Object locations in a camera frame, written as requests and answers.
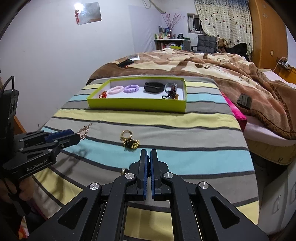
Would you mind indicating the white cluttered desk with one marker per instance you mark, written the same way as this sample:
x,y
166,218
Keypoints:
x,y
181,44

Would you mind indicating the brown patterned blanket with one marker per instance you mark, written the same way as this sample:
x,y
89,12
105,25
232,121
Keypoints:
x,y
273,102

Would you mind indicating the black office chair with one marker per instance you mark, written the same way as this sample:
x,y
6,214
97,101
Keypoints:
x,y
205,44

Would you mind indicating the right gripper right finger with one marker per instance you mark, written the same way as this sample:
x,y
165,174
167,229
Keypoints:
x,y
160,191

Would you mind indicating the red beaded knot charm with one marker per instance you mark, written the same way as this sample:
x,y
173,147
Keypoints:
x,y
103,95

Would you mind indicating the grey wire bangle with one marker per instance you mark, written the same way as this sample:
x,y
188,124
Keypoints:
x,y
170,87

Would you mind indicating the red hanging knot ornament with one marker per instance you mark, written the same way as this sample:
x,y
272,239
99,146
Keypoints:
x,y
76,12

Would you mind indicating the pink cloth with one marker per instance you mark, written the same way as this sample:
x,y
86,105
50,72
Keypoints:
x,y
240,117

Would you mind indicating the silver wall poster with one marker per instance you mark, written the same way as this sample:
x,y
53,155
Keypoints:
x,y
88,12

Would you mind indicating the grey bedside cabinet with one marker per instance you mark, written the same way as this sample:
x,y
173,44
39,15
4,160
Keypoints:
x,y
278,203

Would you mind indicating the black smartphone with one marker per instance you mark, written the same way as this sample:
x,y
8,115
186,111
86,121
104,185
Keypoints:
x,y
125,63

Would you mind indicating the left hand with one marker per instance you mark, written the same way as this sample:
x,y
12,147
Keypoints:
x,y
26,189

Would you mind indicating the brown teddy bear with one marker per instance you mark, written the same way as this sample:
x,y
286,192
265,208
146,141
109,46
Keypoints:
x,y
222,44

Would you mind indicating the striped table cloth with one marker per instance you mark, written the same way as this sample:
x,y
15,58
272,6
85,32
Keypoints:
x,y
205,143

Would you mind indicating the green shallow tray box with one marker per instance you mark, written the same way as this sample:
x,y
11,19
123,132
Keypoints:
x,y
127,93

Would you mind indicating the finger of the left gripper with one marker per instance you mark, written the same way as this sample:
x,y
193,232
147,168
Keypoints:
x,y
54,136
66,141

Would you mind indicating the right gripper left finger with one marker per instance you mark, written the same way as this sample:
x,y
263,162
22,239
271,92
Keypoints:
x,y
138,190

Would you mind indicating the patterned window curtain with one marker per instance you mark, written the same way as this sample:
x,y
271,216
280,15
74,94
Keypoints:
x,y
228,19

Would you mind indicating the orange wooden wardrobe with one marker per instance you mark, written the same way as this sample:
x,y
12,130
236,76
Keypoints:
x,y
269,35

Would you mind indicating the purple blossom branches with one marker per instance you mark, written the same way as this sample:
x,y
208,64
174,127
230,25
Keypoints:
x,y
172,20

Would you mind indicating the white small box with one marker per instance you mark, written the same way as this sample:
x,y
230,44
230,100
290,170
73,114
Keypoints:
x,y
134,57

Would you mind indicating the black remote control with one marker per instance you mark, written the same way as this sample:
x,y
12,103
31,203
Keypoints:
x,y
244,101

